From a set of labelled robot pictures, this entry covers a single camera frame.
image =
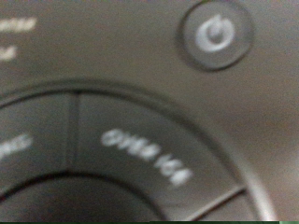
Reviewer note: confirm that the black Keurig coffee machine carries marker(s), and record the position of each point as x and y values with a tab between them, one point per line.
149	112

